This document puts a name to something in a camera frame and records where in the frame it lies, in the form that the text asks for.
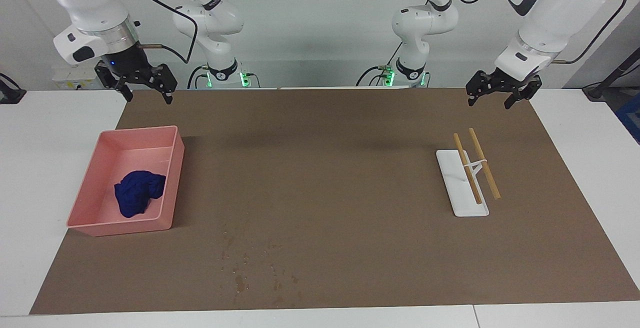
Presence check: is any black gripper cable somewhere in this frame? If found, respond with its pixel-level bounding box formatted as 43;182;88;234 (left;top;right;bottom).
551;0;627;65
139;0;200;65

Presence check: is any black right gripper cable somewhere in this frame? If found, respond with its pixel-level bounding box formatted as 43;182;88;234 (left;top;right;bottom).
139;0;200;65

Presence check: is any black slanted stand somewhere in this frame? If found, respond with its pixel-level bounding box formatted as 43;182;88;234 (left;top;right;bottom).
582;47;640;102

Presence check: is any wooden rack rod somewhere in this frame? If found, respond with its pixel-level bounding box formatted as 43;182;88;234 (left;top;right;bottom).
453;133;483;205
468;127;501;200

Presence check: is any white wooden drying rack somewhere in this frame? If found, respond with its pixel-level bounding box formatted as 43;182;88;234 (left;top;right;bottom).
435;149;490;218

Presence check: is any pink plastic bin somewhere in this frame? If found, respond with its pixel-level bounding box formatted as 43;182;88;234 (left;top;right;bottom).
66;125;185;238

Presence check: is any dark blue towel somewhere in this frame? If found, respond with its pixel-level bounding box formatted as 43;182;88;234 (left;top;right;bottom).
114;170;167;219

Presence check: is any black table clamp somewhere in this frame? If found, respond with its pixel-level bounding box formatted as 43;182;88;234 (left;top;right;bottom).
0;72;27;105

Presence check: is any black base power cable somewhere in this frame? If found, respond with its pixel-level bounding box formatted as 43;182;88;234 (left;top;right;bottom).
187;65;208;90
356;42;406;87

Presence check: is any brown table mat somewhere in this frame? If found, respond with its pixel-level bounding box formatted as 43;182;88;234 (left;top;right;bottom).
29;87;640;315

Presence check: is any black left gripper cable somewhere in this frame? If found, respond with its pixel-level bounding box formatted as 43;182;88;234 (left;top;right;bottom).
551;0;627;65

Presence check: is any white power strip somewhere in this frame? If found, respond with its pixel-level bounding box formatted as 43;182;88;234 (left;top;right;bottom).
51;64;108;90

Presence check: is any blue box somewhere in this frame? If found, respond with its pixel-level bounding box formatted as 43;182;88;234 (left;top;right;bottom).
615;105;640;145

